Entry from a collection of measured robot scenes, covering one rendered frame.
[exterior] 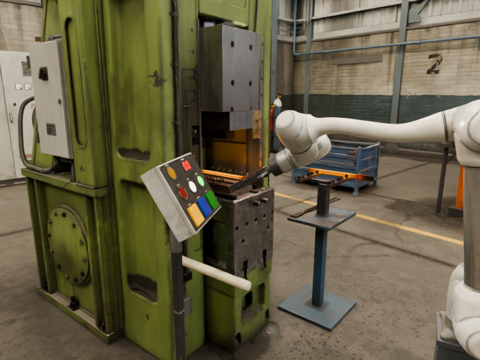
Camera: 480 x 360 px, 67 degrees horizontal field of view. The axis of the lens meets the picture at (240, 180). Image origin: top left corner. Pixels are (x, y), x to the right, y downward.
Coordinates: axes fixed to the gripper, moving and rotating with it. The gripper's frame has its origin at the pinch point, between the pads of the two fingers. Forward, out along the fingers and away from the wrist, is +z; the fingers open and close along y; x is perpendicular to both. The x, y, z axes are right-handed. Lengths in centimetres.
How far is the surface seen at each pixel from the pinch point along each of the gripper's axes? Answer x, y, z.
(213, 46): 61, 34, -12
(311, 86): 54, 970, -31
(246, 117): 25, 49, -7
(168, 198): 10.2, -26.6, 15.7
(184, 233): -3.9, -26.6, 17.4
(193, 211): 1.5, -21.1, 12.6
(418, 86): -73, 795, -245
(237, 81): 43, 41, -14
